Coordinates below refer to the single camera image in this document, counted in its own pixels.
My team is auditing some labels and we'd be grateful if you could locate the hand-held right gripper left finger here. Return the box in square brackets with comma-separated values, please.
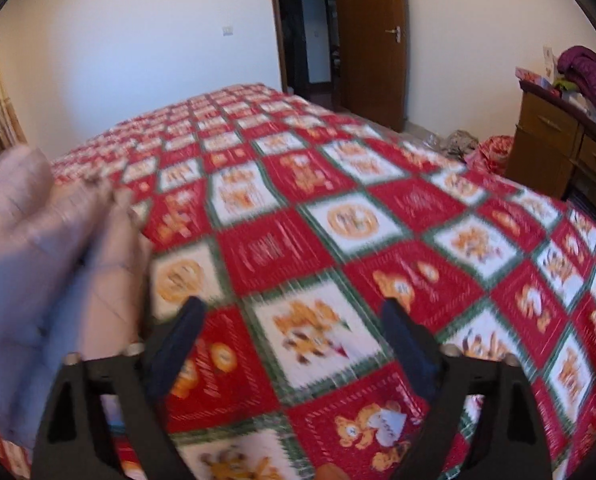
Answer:
[30, 296, 209, 480]

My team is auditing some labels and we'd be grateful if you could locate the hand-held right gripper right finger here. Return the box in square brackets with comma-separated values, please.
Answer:
[380, 297, 553, 480]

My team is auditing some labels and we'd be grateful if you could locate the red checkered printed bedspread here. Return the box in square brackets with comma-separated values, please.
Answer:
[0, 84, 596, 480]

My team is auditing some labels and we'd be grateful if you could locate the red floral bag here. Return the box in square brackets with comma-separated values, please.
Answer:
[465, 135, 516, 177]

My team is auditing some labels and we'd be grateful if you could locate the wooden dresser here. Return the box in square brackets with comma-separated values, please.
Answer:
[505, 80, 596, 212]

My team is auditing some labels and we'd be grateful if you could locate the brown wooden door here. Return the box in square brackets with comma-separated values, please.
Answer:
[332, 0, 407, 134]

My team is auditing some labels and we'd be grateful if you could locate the red box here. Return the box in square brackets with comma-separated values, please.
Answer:
[515, 66, 558, 92]

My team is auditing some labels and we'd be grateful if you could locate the beige patterned curtain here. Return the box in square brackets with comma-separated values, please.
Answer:
[0, 25, 29, 157]

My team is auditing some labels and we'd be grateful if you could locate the purple jacket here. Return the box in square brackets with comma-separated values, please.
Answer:
[556, 45, 596, 134]

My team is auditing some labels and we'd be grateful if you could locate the brown door frame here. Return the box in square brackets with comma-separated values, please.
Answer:
[267, 0, 295, 96]

